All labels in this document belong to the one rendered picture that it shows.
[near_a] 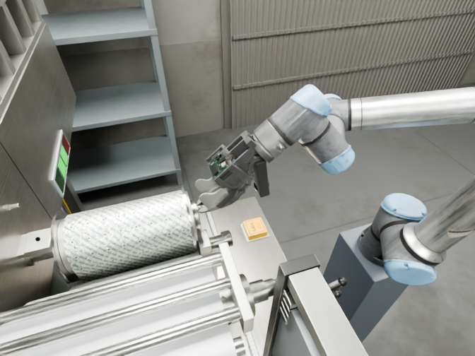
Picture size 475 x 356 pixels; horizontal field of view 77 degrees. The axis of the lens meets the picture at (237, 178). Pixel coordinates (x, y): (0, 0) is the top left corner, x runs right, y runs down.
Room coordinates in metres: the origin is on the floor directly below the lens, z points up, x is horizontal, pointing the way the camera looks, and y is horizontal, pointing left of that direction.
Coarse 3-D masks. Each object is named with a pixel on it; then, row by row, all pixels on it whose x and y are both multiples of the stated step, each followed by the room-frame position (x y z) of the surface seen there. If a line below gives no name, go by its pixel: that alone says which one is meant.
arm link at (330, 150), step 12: (336, 120) 0.57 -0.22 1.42; (324, 132) 0.49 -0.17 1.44; (336, 132) 0.51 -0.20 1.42; (300, 144) 0.51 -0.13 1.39; (312, 144) 0.49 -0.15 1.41; (324, 144) 0.48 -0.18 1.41; (336, 144) 0.49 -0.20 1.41; (348, 144) 0.52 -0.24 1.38; (312, 156) 0.50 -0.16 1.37; (324, 156) 0.48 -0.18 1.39; (336, 156) 0.48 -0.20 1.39; (348, 156) 0.49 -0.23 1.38; (324, 168) 0.49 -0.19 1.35; (336, 168) 0.47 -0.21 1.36
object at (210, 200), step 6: (216, 192) 0.45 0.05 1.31; (222, 192) 0.45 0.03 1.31; (204, 198) 0.44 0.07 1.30; (210, 198) 0.44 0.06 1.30; (216, 198) 0.45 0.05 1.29; (222, 198) 0.45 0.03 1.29; (204, 204) 0.44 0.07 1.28; (210, 204) 0.44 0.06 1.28; (216, 204) 0.44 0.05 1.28; (198, 210) 0.45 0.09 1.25; (204, 210) 0.44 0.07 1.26; (210, 210) 0.44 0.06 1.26
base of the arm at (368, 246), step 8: (368, 232) 0.60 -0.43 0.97; (360, 240) 0.59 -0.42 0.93; (368, 240) 0.57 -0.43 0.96; (376, 240) 0.56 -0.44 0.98; (360, 248) 0.57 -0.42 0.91; (368, 248) 0.56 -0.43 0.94; (376, 248) 0.54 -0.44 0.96; (368, 256) 0.54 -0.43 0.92; (376, 256) 0.53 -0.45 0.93; (376, 264) 0.52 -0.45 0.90
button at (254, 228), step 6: (246, 222) 0.67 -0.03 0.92; (252, 222) 0.67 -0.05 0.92; (258, 222) 0.67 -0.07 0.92; (246, 228) 0.65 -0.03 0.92; (252, 228) 0.65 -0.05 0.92; (258, 228) 0.65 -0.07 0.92; (264, 228) 0.65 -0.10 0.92; (252, 234) 0.62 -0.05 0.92; (258, 234) 0.62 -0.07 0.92; (264, 234) 0.63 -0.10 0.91
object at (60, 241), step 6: (186, 192) 0.46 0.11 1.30; (192, 216) 0.40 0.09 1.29; (60, 222) 0.37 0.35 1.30; (192, 222) 0.39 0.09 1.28; (60, 228) 0.36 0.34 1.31; (60, 234) 0.34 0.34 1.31; (60, 240) 0.33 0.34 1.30; (60, 246) 0.32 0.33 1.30; (60, 252) 0.32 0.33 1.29; (66, 258) 0.31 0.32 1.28; (66, 264) 0.30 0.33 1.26; (72, 270) 0.30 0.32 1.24
